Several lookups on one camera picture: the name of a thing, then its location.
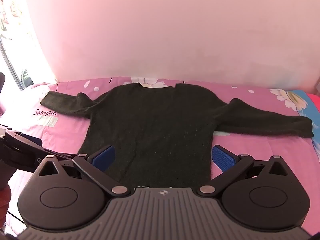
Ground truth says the pink floral bed sheet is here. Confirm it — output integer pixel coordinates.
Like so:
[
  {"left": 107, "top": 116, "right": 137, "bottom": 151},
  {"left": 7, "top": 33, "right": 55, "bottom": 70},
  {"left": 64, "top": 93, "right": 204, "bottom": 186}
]
[{"left": 0, "top": 76, "right": 320, "bottom": 238}]

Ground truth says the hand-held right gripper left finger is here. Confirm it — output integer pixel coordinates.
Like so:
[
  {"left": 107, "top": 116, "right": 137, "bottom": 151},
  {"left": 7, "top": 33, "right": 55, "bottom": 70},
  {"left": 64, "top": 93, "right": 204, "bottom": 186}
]
[{"left": 32, "top": 145, "right": 133, "bottom": 197}]

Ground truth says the person's left forearm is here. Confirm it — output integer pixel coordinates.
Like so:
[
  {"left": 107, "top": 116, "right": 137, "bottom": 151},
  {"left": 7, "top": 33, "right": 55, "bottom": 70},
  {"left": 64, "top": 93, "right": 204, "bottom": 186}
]
[{"left": 0, "top": 160, "right": 16, "bottom": 230}]

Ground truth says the red cloth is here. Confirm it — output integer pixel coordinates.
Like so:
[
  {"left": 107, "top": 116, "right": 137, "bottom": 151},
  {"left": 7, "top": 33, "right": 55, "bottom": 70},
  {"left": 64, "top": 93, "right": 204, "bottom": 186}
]
[{"left": 306, "top": 92, "right": 320, "bottom": 107}]

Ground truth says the dark green knit sweater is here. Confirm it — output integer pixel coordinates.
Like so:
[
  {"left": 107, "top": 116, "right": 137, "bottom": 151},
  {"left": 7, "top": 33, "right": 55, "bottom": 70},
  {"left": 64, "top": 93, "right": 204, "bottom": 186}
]
[{"left": 40, "top": 82, "right": 314, "bottom": 188}]

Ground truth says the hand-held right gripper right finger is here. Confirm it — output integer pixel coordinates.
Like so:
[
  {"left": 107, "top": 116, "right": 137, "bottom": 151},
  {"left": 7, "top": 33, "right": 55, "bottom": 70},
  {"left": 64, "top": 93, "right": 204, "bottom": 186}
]
[{"left": 197, "top": 145, "right": 294, "bottom": 197}]

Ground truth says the window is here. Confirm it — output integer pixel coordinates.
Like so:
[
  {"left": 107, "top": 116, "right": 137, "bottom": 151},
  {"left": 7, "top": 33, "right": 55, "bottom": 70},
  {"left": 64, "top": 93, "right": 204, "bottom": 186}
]
[{"left": 0, "top": 15, "right": 35, "bottom": 92}]

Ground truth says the blue printed cloth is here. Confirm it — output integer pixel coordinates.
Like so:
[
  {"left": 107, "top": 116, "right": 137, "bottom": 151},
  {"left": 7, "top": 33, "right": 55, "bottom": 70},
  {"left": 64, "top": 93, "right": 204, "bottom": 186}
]
[{"left": 287, "top": 89, "right": 316, "bottom": 120}]

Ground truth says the floral curtain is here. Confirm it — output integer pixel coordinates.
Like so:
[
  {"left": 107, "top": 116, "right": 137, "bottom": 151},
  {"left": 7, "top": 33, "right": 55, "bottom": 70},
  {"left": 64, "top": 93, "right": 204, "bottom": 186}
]
[{"left": 0, "top": 0, "right": 28, "bottom": 43}]

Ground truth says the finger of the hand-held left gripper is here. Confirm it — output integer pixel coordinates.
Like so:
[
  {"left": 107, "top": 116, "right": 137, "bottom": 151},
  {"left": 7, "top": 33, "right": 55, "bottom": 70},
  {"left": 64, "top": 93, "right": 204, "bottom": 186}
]
[
  {"left": 41, "top": 148, "right": 76, "bottom": 162},
  {"left": 5, "top": 130, "right": 43, "bottom": 147}
]

